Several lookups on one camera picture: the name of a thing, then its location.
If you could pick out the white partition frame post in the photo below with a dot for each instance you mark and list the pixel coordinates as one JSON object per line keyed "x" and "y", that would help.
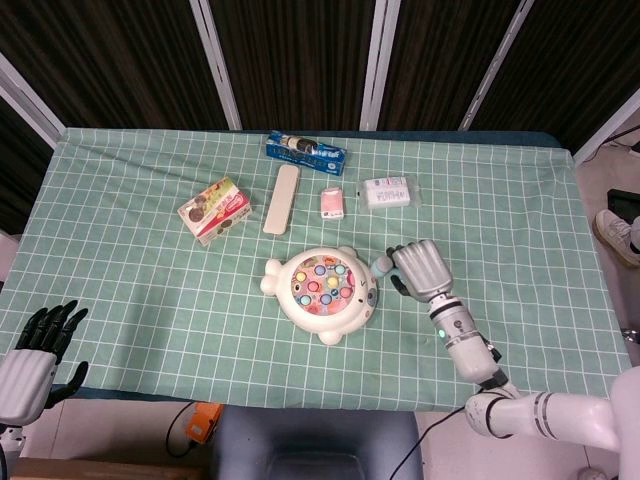
{"x": 492, "y": 67}
{"x": 607, "y": 125}
{"x": 215, "y": 62}
{"x": 30, "y": 102}
{"x": 380, "y": 62}

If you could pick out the small pink white box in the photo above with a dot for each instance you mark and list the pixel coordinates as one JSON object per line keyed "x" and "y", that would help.
{"x": 332, "y": 202}

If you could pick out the white whale whack-a-mole toy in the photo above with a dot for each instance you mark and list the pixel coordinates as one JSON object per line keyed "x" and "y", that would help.
{"x": 345, "y": 325}

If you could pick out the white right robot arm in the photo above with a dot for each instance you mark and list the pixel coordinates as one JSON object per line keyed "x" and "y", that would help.
{"x": 470, "y": 350}

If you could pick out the cookie box with pink label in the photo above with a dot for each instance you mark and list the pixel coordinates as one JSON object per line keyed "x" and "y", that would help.
{"x": 215, "y": 207}

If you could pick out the green checkered tablecloth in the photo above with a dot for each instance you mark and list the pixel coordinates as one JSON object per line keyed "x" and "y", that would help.
{"x": 150, "y": 300}

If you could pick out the beige long cutlery case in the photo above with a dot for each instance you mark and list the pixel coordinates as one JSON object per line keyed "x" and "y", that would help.
{"x": 281, "y": 200}

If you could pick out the grey sneaker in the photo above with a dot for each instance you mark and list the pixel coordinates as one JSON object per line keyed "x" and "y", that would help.
{"x": 617, "y": 235}

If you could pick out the blue cookie package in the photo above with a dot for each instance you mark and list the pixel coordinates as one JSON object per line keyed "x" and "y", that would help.
{"x": 305, "y": 152}

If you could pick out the black grey left robot hand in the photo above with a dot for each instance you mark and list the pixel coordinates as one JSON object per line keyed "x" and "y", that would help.
{"x": 22, "y": 385}

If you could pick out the black grey right robot hand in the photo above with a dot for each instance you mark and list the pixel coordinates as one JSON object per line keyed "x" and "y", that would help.
{"x": 425, "y": 270}

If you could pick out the black floor object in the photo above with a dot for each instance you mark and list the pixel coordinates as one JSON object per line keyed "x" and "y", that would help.
{"x": 625, "y": 202}

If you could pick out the grey-blue chair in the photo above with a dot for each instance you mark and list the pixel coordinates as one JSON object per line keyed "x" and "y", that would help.
{"x": 315, "y": 445}

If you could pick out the light blue toy mallet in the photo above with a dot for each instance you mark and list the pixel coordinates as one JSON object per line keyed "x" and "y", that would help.
{"x": 380, "y": 267}

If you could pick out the orange device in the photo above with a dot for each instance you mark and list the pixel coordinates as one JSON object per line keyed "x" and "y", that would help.
{"x": 202, "y": 422}

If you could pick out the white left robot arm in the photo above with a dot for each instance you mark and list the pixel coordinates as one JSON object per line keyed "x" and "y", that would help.
{"x": 7, "y": 450}

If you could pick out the white plastic-wrapped pack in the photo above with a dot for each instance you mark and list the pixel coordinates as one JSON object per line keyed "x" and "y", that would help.
{"x": 387, "y": 192}

